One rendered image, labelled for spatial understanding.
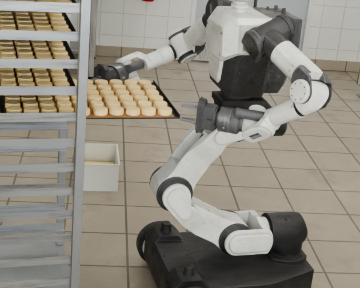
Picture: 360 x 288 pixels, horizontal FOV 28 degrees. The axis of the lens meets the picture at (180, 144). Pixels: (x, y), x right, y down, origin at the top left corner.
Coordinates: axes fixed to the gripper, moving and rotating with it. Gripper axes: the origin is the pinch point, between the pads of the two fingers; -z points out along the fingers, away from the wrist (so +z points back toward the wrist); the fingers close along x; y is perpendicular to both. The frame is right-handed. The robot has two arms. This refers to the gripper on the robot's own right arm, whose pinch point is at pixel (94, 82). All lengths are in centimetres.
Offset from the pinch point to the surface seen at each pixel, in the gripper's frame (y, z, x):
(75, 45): -192, 243, -64
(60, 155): -8.6, -8.2, -30.7
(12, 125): -21.6, -21.7, -17.8
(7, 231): -23, -23, -64
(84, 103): 24.1, -39.2, 6.5
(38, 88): 11.6, -47.4, 10.3
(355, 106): 20, 330, -85
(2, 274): -11, -39, -72
